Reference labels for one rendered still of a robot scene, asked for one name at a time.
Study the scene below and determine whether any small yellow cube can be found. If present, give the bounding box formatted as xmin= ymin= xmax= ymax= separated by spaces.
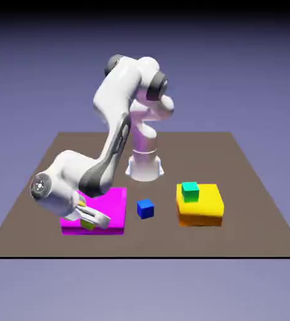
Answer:
xmin=80 ymin=218 xmax=97 ymax=231

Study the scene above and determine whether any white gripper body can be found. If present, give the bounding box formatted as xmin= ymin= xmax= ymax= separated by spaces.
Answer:
xmin=75 ymin=205 xmax=111 ymax=230

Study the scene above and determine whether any large yellow box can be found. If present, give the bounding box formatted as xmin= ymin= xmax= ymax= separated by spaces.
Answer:
xmin=176 ymin=183 xmax=225 ymax=228

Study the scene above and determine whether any small blue cube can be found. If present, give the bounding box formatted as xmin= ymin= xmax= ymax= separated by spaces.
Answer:
xmin=137 ymin=199 xmax=155 ymax=219

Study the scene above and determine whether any large magenta box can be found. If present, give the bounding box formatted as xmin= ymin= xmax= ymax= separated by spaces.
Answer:
xmin=60 ymin=187 xmax=128 ymax=236

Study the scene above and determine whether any small green cube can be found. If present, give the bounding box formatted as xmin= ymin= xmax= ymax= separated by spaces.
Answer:
xmin=181 ymin=181 xmax=200 ymax=203

